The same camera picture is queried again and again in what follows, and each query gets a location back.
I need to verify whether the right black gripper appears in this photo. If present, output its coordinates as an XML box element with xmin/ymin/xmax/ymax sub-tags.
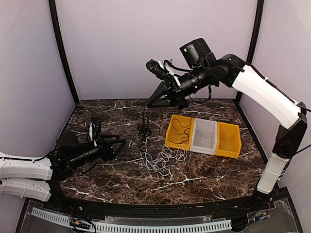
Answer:
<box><xmin>147</xmin><ymin>63</ymin><xmax>212</xmax><ymax>109</ymax></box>

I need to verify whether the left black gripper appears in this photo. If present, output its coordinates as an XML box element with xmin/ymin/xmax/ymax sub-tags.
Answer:
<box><xmin>70</xmin><ymin>134</ymin><xmax>126</xmax><ymax>169</ymax></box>

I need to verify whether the white cable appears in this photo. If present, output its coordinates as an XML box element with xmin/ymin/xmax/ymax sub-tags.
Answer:
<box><xmin>143</xmin><ymin>143</ymin><xmax>189</xmax><ymax>183</ymax></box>

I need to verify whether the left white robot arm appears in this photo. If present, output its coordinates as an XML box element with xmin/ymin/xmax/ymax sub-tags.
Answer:
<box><xmin>0</xmin><ymin>132</ymin><xmax>126</xmax><ymax>212</ymax></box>

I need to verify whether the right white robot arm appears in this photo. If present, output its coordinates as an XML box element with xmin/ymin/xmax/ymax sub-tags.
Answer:
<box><xmin>146</xmin><ymin>38</ymin><xmax>308</xmax><ymax>211</ymax></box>

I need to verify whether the left yellow plastic bin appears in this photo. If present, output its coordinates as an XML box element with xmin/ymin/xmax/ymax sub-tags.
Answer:
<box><xmin>165</xmin><ymin>115</ymin><xmax>195</xmax><ymax>151</ymax></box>

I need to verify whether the yellow plastic bin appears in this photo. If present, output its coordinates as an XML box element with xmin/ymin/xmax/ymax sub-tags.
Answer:
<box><xmin>165</xmin><ymin>115</ymin><xmax>195</xmax><ymax>151</ymax></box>
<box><xmin>215</xmin><ymin>122</ymin><xmax>242</xmax><ymax>159</ymax></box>

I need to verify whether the white plastic bin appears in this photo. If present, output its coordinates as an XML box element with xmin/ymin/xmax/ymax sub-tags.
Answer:
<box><xmin>190</xmin><ymin>118</ymin><xmax>218</xmax><ymax>155</ymax></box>

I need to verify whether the right yellow plastic bin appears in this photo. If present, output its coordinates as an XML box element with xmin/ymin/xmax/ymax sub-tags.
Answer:
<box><xmin>215</xmin><ymin>122</ymin><xmax>242</xmax><ymax>159</ymax></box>

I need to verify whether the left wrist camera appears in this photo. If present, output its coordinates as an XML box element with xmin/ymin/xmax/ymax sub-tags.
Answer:
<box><xmin>88</xmin><ymin>116</ymin><xmax>102</xmax><ymax>146</ymax></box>

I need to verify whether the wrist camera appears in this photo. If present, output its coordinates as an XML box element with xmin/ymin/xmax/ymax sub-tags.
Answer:
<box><xmin>146</xmin><ymin>59</ymin><xmax>181</xmax><ymax>86</ymax></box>
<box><xmin>88</xmin><ymin>116</ymin><xmax>102</xmax><ymax>146</ymax></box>

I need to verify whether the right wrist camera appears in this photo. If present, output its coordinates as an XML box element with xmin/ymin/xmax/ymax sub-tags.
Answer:
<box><xmin>146</xmin><ymin>59</ymin><xmax>181</xmax><ymax>86</ymax></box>

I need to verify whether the black front rail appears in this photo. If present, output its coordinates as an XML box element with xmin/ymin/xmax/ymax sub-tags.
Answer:
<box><xmin>23</xmin><ymin>187</ymin><xmax>292</xmax><ymax>219</ymax></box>

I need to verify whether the white slotted cable duct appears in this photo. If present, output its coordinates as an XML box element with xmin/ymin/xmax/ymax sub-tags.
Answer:
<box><xmin>31</xmin><ymin>207</ymin><xmax>232</xmax><ymax>233</ymax></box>

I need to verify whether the right black frame post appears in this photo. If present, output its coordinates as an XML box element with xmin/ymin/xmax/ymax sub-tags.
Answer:
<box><xmin>234</xmin><ymin>0</ymin><xmax>265</xmax><ymax>107</ymax></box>

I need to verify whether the black frame post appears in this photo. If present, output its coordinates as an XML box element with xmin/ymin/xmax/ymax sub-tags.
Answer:
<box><xmin>234</xmin><ymin>0</ymin><xmax>265</xmax><ymax>107</ymax></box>
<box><xmin>48</xmin><ymin>0</ymin><xmax>80</xmax><ymax>105</ymax></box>

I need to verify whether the left black frame post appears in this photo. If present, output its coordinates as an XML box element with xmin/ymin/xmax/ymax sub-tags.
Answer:
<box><xmin>48</xmin><ymin>0</ymin><xmax>80</xmax><ymax>105</ymax></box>

